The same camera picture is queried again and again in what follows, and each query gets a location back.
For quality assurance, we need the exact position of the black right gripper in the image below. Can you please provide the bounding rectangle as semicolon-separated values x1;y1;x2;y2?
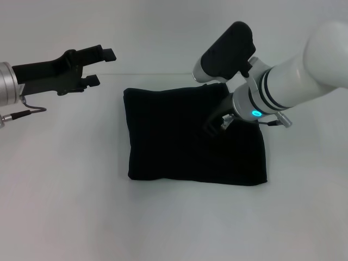
202;92;238;137

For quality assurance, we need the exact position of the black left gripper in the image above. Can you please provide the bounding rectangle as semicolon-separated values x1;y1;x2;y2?
11;44;117;97

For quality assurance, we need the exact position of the black t-shirt with white print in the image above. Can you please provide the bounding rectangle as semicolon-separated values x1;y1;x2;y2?
122;83;270;187

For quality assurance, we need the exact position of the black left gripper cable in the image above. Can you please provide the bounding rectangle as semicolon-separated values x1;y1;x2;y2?
0;95;47;129

